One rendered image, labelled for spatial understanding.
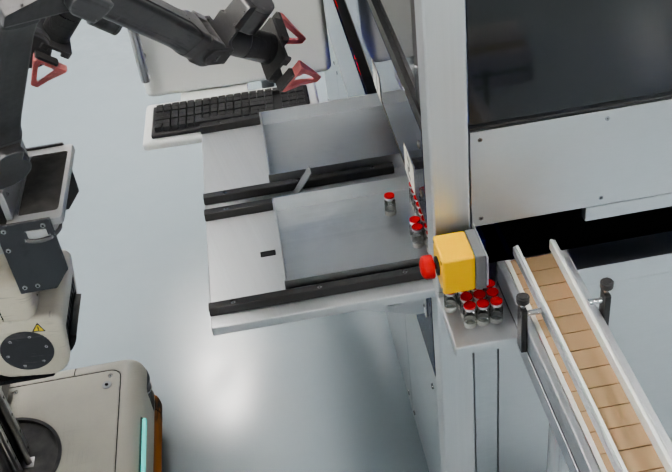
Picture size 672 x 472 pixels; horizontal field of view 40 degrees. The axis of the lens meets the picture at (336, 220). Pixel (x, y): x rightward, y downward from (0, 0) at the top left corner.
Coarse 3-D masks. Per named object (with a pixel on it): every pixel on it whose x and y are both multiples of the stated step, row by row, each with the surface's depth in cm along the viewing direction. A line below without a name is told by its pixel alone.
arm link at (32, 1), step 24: (0, 0) 116; (24, 0) 116; (48, 0) 117; (0, 24) 118; (24, 24) 119; (0, 48) 122; (24, 48) 125; (0, 72) 126; (24, 72) 130; (0, 96) 131; (24, 96) 135; (0, 120) 136; (0, 144) 140; (0, 168) 143; (24, 168) 147
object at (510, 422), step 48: (336, 96) 323; (624, 240) 169; (624, 288) 169; (624, 336) 176; (432, 384) 190; (480, 384) 178; (528, 384) 181; (432, 432) 206; (480, 432) 187; (528, 432) 190
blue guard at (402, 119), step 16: (352, 0) 218; (352, 16) 224; (368, 16) 192; (368, 32) 197; (368, 48) 202; (384, 48) 176; (384, 64) 180; (384, 80) 184; (384, 96) 189; (400, 96) 166; (400, 112) 169; (400, 128) 173; (416, 128) 153; (400, 144) 177; (416, 144) 156; (416, 160) 160; (416, 176) 163; (416, 192) 166
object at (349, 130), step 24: (360, 96) 213; (264, 120) 213; (288, 120) 214; (312, 120) 213; (336, 120) 212; (360, 120) 211; (384, 120) 209; (264, 144) 201; (288, 144) 206; (312, 144) 205; (336, 144) 204; (360, 144) 203; (384, 144) 202; (288, 168) 198; (312, 168) 192; (336, 168) 193
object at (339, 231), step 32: (320, 192) 185; (352, 192) 186; (384, 192) 188; (288, 224) 183; (320, 224) 182; (352, 224) 180; (384, 224) 179; (288, 256) 175; (320, 256) 174; (352, 256) 173; (384, 256) 172; (416, 256) 171; (288, 288) 165
